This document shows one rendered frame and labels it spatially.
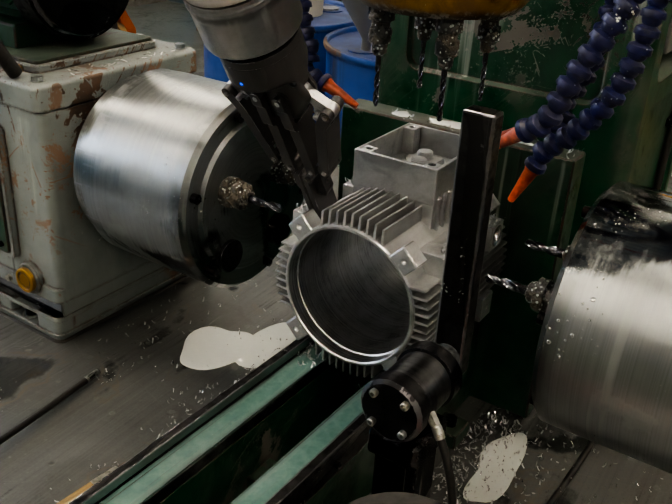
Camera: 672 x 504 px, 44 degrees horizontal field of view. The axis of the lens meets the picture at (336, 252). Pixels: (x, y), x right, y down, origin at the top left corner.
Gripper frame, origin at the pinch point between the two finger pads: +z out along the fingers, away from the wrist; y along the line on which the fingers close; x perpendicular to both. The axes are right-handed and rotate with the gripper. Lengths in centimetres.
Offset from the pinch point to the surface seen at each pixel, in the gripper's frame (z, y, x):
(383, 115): 6.3, 2.9, -17.1
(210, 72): 113, 151, -109
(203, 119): -2.2, 17.0, -3.0
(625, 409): 5.8, -35.6, 8.4
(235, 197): 4.9, 12.2, 1.3
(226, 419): 8.9, -1.2, 23.7
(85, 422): 19.4, 21.6, 29.1
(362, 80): 93, 78, -102
